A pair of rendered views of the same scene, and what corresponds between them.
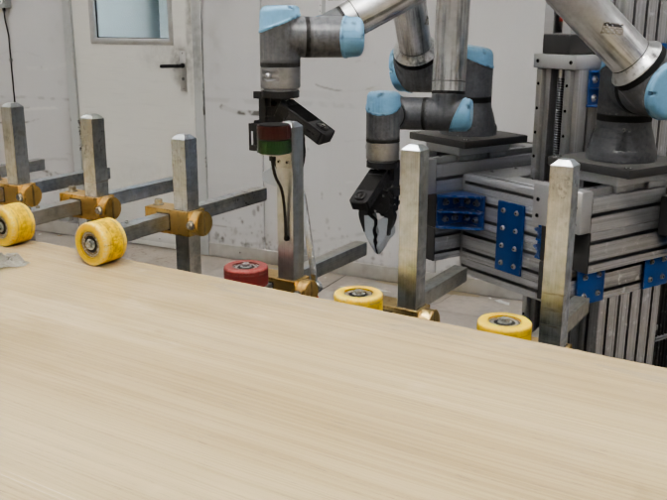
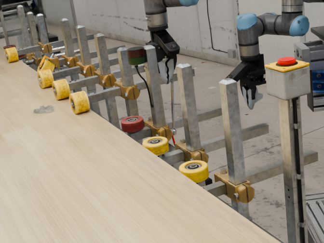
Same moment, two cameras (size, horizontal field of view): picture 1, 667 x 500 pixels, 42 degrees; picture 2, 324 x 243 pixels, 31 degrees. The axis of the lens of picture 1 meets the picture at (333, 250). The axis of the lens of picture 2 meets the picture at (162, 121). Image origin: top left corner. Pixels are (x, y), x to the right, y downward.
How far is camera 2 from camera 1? 106 cm
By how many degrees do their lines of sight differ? 34
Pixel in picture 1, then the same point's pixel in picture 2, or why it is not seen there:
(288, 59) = (154, 10)
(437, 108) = (281, 22)
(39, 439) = not seen: outside the picture
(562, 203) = (225, 104)
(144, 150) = not seen: hidden behind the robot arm
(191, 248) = (130, 105)
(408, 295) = (188, 143)
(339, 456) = (27, 222)
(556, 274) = (228, 142)
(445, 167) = (317, 53)
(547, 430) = (116, 226)
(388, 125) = (246, 35)
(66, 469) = not seen: outside the picture
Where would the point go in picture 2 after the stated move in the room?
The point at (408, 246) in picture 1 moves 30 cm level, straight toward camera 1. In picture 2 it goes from (184, 117) to (121, 154)
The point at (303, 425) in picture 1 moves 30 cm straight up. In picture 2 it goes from (35, 206) to (10, 96)
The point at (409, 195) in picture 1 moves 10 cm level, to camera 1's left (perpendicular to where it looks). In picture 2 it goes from (181, 90) to (154, 89)
